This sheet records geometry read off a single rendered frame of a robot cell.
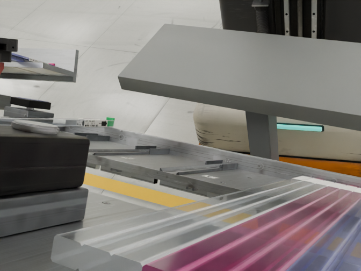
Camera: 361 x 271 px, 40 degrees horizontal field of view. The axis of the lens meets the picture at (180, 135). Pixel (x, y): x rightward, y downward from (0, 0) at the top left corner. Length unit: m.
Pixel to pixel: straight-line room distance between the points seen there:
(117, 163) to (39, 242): 0.34
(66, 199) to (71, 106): 1.92
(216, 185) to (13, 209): 0.31
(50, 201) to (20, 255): 0.05
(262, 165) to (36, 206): 0.48
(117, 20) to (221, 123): 1.36
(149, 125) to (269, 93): 0.99
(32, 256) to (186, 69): 0.94
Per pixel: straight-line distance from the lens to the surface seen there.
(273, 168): 0.69
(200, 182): 0.52
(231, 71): 1.10
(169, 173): 0.53
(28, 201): 0.24
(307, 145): 1.51
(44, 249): 0.23
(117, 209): 0.32
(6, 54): 0.57
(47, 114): 0.82
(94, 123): 0.76
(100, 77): 2.30
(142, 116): 2.00
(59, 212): 0.26
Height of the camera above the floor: 1.23
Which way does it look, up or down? 41 degrees down
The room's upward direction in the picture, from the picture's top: 13 degrees counter-clockwise
